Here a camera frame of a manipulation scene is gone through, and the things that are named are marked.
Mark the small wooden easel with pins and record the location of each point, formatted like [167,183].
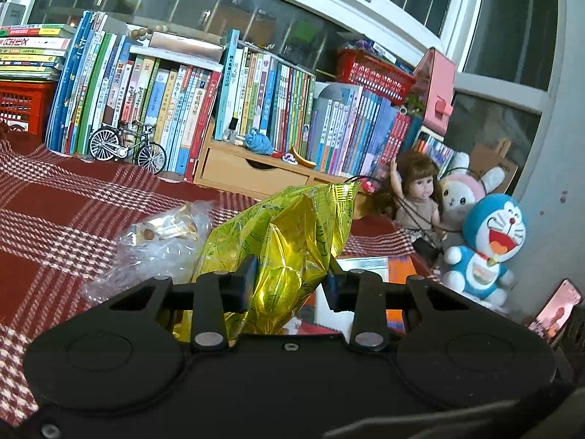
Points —
[503,147]

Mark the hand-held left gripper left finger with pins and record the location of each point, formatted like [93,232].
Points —
[249,283]

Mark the yellow foil snack bag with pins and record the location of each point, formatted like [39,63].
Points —
[274,247]

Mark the red plastic crate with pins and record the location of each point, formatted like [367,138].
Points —
[23,103]

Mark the clear plastic bag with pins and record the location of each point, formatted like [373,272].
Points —
[151,260]

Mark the yellow banana toy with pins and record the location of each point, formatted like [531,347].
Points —
[304,159]

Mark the brown-haired doll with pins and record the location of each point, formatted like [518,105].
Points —
[418,187]

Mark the blue cat robot plush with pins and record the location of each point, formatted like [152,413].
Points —
[496,233]

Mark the pink toy house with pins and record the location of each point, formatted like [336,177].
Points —
[436,91]

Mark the cardboard box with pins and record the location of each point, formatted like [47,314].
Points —
[491,169]

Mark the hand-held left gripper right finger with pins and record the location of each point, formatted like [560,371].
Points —
[332,290]

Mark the red plaid blanket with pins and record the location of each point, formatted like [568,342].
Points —
[59,219]

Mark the white window frame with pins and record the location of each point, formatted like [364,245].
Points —
[411,18]

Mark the row of colourful paperback books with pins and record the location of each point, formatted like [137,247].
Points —
[260,91]

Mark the wooden desktop drawer organizer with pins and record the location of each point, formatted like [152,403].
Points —
[228,169]

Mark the small glass bottle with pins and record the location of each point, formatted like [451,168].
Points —
[231,130]

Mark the row of tall thin books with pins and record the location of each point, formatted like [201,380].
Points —
[82,87]

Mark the small green plant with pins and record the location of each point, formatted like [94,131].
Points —
[415,103]

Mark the white booklet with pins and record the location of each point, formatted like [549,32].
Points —
[365,267]

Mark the white bunny plush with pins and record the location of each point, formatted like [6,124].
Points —
[457,196]

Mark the orange book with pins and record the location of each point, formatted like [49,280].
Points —
[398,270]

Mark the stack of flat books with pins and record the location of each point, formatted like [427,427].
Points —
[32,50]

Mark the row of children's picture books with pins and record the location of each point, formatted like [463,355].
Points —
[169,109]

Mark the red plastic basket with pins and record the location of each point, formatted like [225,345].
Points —
[374,77]

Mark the black charger block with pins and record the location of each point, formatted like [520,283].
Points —
[427,250]

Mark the blue yarn ball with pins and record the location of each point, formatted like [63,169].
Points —
[258,141]

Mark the smartphone with lit screen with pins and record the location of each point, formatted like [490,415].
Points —
[555,313]

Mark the black miniature bicycle model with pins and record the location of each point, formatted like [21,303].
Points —
[107,144]

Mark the row of small books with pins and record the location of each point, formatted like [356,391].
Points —
[434,148]

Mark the row of purple-blue books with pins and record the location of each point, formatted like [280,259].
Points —
[356,132]

